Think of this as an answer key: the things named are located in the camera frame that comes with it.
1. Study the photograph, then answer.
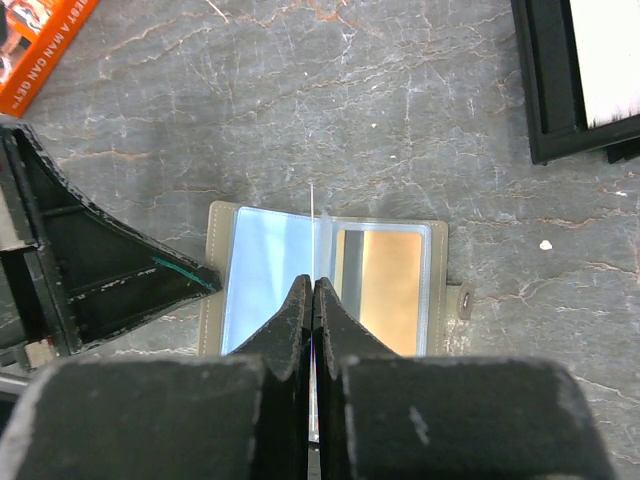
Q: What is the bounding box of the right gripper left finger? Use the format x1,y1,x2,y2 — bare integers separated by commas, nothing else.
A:
1,275,313,479

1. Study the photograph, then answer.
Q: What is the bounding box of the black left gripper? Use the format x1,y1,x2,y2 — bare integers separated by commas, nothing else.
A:
1,123,222,372

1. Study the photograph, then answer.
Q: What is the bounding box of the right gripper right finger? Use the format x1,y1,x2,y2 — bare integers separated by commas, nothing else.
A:
313,279,615,479

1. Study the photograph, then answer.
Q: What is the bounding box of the grey card holder wallet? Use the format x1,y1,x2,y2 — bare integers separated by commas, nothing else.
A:
197,201,474,356

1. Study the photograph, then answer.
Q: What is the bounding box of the black card tray box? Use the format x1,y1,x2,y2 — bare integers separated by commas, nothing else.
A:
511,1,639,165

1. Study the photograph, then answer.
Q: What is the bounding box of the white card stack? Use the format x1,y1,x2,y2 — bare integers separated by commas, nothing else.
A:
570,0,639,128

